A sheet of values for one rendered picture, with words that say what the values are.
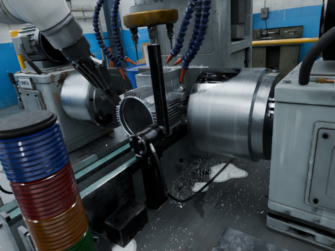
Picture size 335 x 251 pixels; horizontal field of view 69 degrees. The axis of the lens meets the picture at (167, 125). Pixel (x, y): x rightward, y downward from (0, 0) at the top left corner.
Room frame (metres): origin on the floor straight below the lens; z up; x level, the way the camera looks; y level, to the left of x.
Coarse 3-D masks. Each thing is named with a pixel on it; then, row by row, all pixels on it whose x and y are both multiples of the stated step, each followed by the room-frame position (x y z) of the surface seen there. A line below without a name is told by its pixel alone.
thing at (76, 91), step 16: (64, 80) 1.03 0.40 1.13; (80, 80) 0.94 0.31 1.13; (128, 80) 1.05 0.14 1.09; (64, 96) 0.96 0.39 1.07; (80, 96) 0.90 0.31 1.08; (96, 96) 0.90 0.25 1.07; (80, 112) 0.91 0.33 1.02; (96, 112) 0.89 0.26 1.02; (112, 112) 0.95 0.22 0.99; (112, 128) 0.94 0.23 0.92
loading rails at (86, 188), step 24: (120, 144) 0.77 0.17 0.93; (168, 144) 0.76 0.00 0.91; (72, 168) 0.63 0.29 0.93; (96, 168) 0.65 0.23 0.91; (120, 168) 0.62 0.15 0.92; (168, 168) 0.75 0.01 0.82; (96, 192) 0.51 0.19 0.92; (120, 192) 0.57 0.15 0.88; (144, 192) 0.65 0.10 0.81; (0, 216) 0.47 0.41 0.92; (96, 216) 0.50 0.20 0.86; (24, 240) 0.40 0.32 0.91
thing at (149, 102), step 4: (180, 84) 0.87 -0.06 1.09; (180, 88) 0.86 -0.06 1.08; (184, 88) 0.86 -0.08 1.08; (120, 96) 0.80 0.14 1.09; (148, 100) 0.72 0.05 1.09; (152, 100) 0.73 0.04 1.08; (148, 104) 0.72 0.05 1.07; (152, 104) 0.72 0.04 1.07; (124, 132) 0.80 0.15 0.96; (128, 136) 0.80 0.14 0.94
